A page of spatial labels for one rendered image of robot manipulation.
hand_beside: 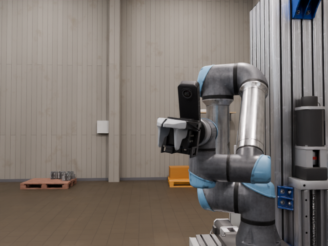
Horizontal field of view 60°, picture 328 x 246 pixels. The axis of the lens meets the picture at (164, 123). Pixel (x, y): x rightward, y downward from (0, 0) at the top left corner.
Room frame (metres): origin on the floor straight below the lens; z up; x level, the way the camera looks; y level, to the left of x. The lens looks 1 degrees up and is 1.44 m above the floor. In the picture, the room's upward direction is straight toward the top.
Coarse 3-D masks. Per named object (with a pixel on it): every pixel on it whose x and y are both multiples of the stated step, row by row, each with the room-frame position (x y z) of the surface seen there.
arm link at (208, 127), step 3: (201, 120) 0.71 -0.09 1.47; (204, 120) 0.73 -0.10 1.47; (204, 123) 0.71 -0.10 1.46; (207, 123) 0.73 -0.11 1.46; (207, 126) 0.72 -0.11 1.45; (207, 129) 0.71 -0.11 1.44; (210, 129) 0.74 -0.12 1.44; (207, 132) 0.71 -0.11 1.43; (210, 132) 0.74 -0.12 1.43; (207, 135) 0.71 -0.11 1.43; (210, 135) 0.74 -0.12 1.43; (207, 138) 0.72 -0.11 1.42; (204, 141) 0.71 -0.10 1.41; (201, 144) 0.72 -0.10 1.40
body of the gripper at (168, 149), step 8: (184, 120) 0.61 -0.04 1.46; (192, 120) 0.60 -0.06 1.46; (200, 128) 0.70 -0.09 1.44; (168, 136) 0.62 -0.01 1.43; (192, 136) 0.63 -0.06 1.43; (200, 136) 0.70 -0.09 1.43; (168, 144) 0.64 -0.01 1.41; (184, 144) 0.60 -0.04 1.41; (192, 144) 0.64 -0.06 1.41; (168, 152) 0.62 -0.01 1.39; (176, 152) 0.64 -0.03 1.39; (184, 152) 0.62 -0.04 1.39; (192, 152) 0.61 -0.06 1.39
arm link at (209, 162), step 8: (200, 152) 0.77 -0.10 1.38; (208, 152) 0.77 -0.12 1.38; (192, 160) 0.78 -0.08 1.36; (200, 160) 0.77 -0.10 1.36; (208, 160) 0.77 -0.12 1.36; (216, 160) 0.76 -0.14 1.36; (224, 160) 0.76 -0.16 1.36; (192, 168) 0.78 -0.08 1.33; (200, 168) 0.77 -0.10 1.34; (208, 168) 0.76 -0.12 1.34; (216, 168) 0.76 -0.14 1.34; (224, 168) 0.75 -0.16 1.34; (192, 176) 0.79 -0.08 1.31; (200, 176) 0.77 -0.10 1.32; (208, 176) 0.77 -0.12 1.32; (216, 176) 0.76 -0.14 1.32; (224, 176) 0.75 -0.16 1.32; (192, 184) 0.79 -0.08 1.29; (200, 184) 0.77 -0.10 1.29; (208, 184) 0.77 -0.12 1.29
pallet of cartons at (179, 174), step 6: (174, 168) 7.64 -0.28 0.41; (180, 168) 7.65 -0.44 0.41; (186, 168) 7.66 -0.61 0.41; (174, 174) 7.64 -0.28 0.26; (180, 174) 7.65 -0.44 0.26; (186, 174) 7.66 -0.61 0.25; (168, 180) 7.93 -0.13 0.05; (174, 180) 7.40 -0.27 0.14; (180, 180) 7.40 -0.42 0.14; (186, 180) 7.41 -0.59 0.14; (174, 186) 7.21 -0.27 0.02; (180, 186) 7.22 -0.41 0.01; (186, 186) 7.23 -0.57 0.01; (192, 186) 7.23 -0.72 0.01
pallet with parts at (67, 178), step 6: (54, 174) 7.57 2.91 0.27; (60, 174) 7.56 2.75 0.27; (66, 174) 7.30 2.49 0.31; (72, 174) 7.61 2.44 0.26; (30, 180) 7.40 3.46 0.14; (36, 180) 7.40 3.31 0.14; (42, 180) 7.40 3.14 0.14; (48, 180) 7.40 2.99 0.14; (54, 180) 7.40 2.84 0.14; (60, 180) 7.40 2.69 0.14; (66, 180) 7.31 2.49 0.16; (72, 180) 7.42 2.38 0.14; (24, 186) 6.99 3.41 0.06; (42, 186) 7.00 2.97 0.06; (66, 186) 7.01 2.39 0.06
